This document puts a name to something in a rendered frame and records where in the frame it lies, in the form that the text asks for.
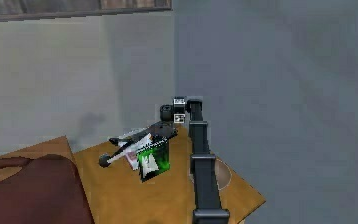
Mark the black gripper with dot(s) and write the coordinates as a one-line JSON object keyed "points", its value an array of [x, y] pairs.
{"points": [[166, 129]]}

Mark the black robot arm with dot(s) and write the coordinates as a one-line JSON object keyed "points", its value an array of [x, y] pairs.
{"points": [[203, 173]]}

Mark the pink white booklet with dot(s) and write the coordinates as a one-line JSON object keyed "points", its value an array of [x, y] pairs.
{"points": [[131, 159]]}

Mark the brown wooden table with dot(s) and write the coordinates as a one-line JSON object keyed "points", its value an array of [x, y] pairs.
{"points": [[120, 200]]}

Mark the tan round plate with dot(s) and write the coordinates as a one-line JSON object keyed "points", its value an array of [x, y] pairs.
{"points": [[223, 175]]}

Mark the dark red bag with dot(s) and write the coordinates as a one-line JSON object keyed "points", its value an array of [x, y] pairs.
{"points": [[37, 196]]}

